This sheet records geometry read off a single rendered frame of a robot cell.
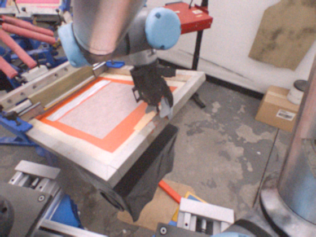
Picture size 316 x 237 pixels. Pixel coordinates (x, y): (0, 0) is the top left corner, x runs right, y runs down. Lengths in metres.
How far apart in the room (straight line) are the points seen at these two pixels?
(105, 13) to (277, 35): 2.36
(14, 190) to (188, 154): 1.70
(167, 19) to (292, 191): 0.32
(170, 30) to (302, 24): 2.12
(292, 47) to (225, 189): 1.57
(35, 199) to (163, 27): 0.49
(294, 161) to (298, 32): 2.26
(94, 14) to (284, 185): 0.28
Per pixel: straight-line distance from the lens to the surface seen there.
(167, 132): 1.03
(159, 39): 0.40
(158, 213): 1.82
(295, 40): 2.51
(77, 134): 0.81
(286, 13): 2.46
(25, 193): 0.62
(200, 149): 2.16
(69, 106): 1.02
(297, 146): 0.24
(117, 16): 0.22
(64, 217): 0.71
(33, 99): 1.03
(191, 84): 0.79
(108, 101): 0.92
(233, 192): 2.01
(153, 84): 0.57
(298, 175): 0.25
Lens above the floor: 1.75
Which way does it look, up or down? 46 degrees down
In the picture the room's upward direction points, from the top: straight up
